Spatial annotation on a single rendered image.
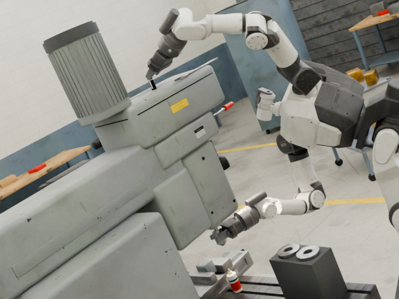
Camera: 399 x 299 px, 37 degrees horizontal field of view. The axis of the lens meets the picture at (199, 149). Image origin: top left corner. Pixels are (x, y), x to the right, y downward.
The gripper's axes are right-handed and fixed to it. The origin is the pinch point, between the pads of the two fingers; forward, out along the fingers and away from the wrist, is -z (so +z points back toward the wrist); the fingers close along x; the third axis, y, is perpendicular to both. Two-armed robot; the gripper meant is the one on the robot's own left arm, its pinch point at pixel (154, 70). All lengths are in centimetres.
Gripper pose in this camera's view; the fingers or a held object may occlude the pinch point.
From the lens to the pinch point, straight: 226.2
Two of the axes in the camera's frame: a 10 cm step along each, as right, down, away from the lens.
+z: 5.0, -6.3, -6.0
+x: 4.6, -4.0, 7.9
